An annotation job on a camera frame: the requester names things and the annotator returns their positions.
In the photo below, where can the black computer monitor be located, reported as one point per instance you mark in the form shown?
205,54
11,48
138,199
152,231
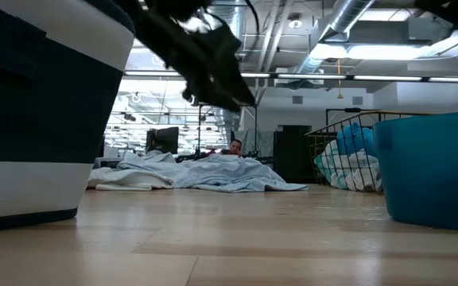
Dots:
163,140

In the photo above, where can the white towel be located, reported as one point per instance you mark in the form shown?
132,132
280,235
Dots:
129,178

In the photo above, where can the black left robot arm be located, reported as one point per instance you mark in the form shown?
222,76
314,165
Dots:
161,6

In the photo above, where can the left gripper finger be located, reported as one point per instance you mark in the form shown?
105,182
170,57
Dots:
191,91
233,95

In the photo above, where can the navy fabric storage bin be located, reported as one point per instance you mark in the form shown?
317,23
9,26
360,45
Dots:
46,111

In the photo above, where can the black cabinet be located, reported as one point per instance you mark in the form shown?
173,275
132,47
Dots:
292,153

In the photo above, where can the person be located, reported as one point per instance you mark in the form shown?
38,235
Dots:
235,147

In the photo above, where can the light blue patterned shirt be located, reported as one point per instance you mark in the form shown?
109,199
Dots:
221,172

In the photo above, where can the white teal-trimmed cloth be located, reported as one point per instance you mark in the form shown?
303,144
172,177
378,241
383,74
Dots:
352,175

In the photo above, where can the black metal table frame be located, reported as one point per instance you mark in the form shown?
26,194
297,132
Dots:
348,110

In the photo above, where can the teal fabric storage bin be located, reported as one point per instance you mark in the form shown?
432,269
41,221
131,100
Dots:
431,171

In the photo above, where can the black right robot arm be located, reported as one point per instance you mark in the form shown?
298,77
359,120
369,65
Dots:
455,10

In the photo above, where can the bright blue cloth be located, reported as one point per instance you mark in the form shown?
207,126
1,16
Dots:
354,139

